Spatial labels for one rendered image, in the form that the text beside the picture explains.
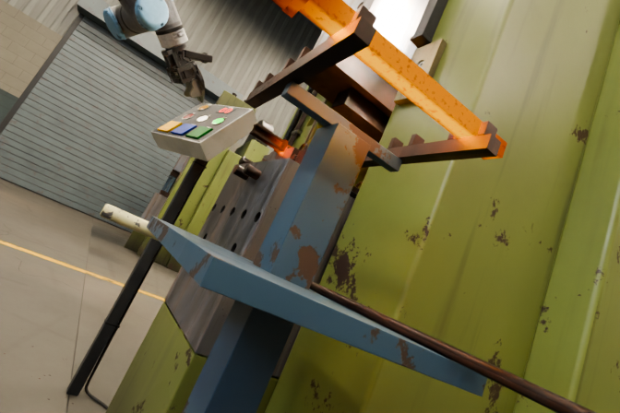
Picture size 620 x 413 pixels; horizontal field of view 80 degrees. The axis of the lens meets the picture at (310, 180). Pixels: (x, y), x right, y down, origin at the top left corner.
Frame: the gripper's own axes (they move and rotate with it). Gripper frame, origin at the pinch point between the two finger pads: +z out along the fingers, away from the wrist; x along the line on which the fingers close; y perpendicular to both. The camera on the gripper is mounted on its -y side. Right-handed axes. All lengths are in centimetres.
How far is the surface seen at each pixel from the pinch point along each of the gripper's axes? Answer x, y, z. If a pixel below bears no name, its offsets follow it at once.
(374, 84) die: 60, -22, 1
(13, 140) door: -762, -49, 163
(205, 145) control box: 7.0, 10.5, 13.0
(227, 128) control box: 7.0, -0.8, 12.2
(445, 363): 111, 56, -7
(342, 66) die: 54, -14, -7
